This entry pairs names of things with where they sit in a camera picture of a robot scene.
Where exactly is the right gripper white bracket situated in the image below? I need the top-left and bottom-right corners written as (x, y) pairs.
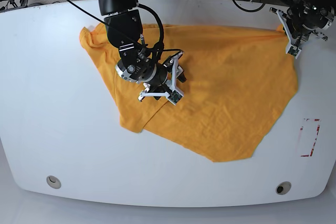
top-left (115, 44), bottom-right (187, 105)

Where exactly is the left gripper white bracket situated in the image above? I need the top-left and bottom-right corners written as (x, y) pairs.
top-left (270, 1), bottom-right (335, 58)

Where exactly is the yellow orange T-shirt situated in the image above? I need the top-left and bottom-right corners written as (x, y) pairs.
top-left (79, 24), bottom-right (298, 162)

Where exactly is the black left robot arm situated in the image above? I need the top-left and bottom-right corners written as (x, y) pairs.
top-left (270, 0), bottom-right (335, 58)

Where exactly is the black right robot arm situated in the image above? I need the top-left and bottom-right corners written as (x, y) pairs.
top-left (98, 0), bottom-right (186, 105)

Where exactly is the red tape rectangle marking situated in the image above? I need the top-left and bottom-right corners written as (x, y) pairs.
top-left (297, 118), bottom-right (321, 157)

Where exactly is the right grey table grommet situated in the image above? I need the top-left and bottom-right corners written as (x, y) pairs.
top-left (276, 182), bottom-right (291, 195)

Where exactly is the grey table grommet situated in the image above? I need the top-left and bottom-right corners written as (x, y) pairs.
top-left (46, 176), bottom-right (61, 189)
top-left (276, 182), bottom-right (291, 195)

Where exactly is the left grey table grommet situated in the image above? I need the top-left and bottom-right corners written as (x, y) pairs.
top-left (46, 176), bottom-right (61, 189)

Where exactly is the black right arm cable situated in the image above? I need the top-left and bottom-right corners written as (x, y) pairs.
top-left (36, 0), bottom-right (184, 59)

